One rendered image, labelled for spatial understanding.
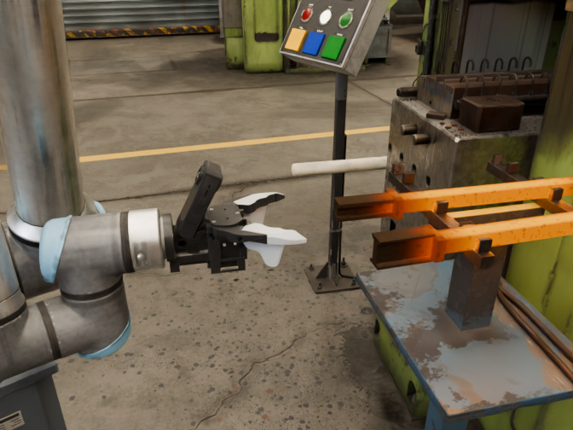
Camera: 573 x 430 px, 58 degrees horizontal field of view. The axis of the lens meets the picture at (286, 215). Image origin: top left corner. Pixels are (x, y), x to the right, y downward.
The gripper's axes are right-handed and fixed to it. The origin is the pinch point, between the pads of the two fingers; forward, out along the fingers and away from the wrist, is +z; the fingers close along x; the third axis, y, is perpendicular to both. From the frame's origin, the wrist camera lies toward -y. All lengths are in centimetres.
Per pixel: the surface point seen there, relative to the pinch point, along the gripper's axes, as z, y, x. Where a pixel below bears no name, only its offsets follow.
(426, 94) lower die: 51, 0, -61
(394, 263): 10.4, 2.0, 14.0
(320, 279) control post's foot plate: 38, 93, -111
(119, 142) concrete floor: -59, 94, -316
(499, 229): 26.3, -0.8, 13.0
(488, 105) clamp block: 53, -4, -35
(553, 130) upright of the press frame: 65, 0, -26
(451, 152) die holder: 45, 6, -33
